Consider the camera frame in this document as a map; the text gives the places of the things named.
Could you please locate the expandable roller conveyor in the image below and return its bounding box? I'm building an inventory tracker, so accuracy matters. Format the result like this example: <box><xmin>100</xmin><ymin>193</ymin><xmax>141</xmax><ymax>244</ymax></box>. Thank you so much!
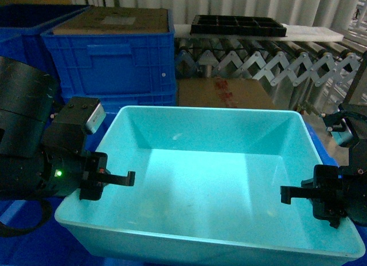
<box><xmin>174</xmin><ymin>25</ymin><xmax>366</xmax><ymax>114</ymax></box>

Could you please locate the blue crate with cardboard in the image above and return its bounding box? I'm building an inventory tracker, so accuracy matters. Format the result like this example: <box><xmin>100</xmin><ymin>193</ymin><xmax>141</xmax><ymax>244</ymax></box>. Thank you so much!
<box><xmin>41</xmin><ymin>9</ymin><xmax>176</xmax><ymax>95</ymax></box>

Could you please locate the black compartment tray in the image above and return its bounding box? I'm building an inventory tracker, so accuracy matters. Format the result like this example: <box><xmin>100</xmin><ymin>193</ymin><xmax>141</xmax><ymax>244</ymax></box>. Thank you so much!
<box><xmin>190</xmin><ymin>15</ymin><xmax>287</xmax><ymax>37</ymax></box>

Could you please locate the large blue crate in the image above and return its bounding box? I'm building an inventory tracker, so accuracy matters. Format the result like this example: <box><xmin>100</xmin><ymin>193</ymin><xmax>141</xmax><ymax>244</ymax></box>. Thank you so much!
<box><xmin>0</xmin><ymin>116</ymin><xmax>367</xmax><ymax>266</ymax></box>

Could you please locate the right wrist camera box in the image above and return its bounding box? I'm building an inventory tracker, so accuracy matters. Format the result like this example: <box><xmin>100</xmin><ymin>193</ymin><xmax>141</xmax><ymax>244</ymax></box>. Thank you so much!
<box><xmin>318</xmin><ymin>110</ymin><xmax>355</xmax><ymax>148</ymax></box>

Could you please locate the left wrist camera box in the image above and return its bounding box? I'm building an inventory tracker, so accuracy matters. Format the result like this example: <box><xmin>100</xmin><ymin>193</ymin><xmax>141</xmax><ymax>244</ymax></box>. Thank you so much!
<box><xmin>53</xmin><ymin>96</ymin><xmax>107</xmax><ymax>135</ymax></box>

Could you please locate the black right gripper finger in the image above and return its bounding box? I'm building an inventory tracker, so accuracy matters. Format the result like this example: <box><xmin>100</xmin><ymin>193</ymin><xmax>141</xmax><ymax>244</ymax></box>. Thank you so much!
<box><xmin>280</xmin><ymin>186</ymin><xmax>315</xmax><ymax>205</ymax></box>

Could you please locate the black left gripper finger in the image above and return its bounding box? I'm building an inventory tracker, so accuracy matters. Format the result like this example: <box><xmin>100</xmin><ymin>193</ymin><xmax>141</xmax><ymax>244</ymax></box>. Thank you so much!
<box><xmin>100</xmin><ymin>171</ymin><xmax>135</xmax><ymax>186</ymax></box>

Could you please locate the blue crate under cardboard crate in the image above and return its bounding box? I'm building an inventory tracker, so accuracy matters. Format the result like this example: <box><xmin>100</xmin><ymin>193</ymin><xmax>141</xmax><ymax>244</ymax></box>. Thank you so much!
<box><xmin>61</xmin><ymin>90</ymin><xmax>177</xmax><ymax>113</ymax></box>

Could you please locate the brown cardboard box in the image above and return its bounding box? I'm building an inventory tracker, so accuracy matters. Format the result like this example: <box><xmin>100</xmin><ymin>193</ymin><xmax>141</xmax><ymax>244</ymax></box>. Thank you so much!
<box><xmin>177</xmin><ymin>77</ymin><xmax>277</xmax><ymax>109</ymax></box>

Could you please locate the white foam board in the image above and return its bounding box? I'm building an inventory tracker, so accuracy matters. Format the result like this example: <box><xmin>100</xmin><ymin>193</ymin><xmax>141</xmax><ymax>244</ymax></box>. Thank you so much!
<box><xmin>174</xmin><ymin>24</ymin><xmax>343</xmax><ymax>42</ymax></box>

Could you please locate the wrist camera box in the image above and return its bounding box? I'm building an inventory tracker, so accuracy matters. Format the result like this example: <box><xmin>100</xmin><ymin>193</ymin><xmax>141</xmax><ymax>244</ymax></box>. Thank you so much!
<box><xmin>318</xmin><ymin>110</ymin><xmax>355</xmax><ymax>148</ymax></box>
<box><xmin>53</xmin><ymin>96</ymin><xmax>107</xmax><ymax>135</ymax></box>

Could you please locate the dark blue crate far left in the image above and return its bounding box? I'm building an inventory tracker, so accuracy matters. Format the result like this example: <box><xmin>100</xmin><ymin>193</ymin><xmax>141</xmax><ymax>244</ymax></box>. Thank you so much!
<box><xmin>1</xmin><ymin>4</ymin><xmax>88</xmax><ymax>82</ymax></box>

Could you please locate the turquoise plastic bin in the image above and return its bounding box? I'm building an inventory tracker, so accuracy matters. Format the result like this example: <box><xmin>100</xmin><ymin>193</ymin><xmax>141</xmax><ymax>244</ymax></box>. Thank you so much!
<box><xmin>55</xmin><ymin>106</ymin><xmax>365</xmax><ymax>265</ymax></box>

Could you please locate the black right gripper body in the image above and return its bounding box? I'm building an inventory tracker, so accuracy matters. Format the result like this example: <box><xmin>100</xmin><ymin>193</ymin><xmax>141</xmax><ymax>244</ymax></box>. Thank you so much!
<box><xmin>301</xmin><ymin>165</ymin><xmax>366</xmax><ymax>228</ymax></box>

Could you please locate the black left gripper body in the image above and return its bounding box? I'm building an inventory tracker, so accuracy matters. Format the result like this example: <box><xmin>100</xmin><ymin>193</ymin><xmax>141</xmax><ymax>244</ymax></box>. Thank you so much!
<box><xmin>42</xmin><ymin>124</ymin><xmax>108</xmax><ymax>200</ymax></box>

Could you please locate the brown cardboard sheet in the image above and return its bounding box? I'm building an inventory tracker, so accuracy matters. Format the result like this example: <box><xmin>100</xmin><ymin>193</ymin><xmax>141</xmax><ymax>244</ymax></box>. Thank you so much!
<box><xmin>53</xmin><ymin>6</ymin><xmax>169</xmax><ymax>35</ymax></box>

